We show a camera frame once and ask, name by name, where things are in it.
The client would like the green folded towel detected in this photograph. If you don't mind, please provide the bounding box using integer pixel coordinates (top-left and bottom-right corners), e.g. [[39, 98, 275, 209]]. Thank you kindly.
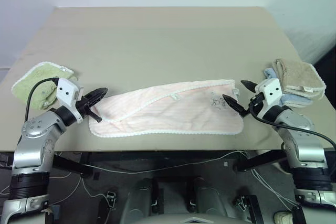
[[11, 61, 79, 110]]

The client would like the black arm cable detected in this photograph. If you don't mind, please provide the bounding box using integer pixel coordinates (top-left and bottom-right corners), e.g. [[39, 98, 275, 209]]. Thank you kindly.
[[25, 77, 60, 123], [249, 97, 336, 148]]

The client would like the cream folded cloth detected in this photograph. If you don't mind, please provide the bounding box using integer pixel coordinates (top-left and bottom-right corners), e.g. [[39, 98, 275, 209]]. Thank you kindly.
[[274, 210, 294, 224]]

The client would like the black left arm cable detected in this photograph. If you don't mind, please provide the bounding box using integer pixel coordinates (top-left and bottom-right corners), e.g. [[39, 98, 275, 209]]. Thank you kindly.
[[25, 77, 60, 123]]

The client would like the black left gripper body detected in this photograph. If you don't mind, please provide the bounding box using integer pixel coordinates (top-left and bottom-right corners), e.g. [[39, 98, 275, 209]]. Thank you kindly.
[[75, 97, 93, 118]]

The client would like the light blue folded towel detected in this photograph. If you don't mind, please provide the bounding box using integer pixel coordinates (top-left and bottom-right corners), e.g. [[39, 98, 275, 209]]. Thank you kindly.
[[262, 67, 314, 108]]

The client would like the pink towel with white trim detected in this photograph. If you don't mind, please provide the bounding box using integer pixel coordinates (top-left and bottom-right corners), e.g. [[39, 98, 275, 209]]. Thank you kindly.
[[89, 78, 244, 138]]

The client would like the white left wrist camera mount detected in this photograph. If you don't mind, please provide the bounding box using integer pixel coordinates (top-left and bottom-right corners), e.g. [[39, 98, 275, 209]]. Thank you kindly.
[[56, 77, 85, 124]]

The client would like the black metal table frame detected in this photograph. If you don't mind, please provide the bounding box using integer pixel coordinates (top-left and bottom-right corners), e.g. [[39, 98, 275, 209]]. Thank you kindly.
[[51, 148, 336, 180]]

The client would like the thin white cable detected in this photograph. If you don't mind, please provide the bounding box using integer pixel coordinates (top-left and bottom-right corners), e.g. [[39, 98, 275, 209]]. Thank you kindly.
[[77, 178, 112, 199]]

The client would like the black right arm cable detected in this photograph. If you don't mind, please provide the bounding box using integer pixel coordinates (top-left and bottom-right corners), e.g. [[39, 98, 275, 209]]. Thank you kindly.
[[249, 97, 336, 148]]

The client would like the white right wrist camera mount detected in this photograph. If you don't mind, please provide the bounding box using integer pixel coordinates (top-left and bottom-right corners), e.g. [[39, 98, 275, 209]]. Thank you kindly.
[[255, 78, 285, 107]]

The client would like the grey robot torso edge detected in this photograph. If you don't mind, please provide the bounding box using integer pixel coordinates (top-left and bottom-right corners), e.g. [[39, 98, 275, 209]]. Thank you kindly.
[[123, 214, 238, 224]]

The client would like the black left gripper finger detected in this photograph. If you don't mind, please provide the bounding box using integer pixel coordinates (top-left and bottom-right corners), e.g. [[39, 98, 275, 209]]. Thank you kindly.
[[85, 108, 103, 123], [82, 87, 109, 104]]

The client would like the beige folded towel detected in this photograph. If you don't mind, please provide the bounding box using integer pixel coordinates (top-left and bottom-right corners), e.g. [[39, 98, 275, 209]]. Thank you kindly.
[[271, 57, 327, 101]]

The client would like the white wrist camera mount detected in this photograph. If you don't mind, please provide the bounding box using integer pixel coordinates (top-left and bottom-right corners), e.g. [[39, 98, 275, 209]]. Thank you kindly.
[[255, 78, 285, 107], [56, 77, 85, 124]]

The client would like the white cable bundle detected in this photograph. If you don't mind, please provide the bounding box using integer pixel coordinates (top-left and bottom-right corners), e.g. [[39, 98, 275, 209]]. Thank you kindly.
[[249, 167, 301, 212]]

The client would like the long white cable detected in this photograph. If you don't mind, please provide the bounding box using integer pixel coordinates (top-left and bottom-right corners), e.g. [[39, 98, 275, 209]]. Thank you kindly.
[[83, 150, 249, 175]]

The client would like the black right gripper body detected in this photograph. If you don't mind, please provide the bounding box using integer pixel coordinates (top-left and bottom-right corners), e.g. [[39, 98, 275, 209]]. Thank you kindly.
[[245, 90, 266, 118]]

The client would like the dark grey rounded robot leg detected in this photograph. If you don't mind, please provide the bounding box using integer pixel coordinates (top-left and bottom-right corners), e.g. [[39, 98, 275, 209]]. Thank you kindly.
[[185, 177, 229, 224], [121, 177, 164, 224]]

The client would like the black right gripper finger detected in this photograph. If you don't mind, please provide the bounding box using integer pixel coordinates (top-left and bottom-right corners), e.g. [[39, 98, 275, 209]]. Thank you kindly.
[[221, 93, 248, 118], [240, 79, 257, 93]]

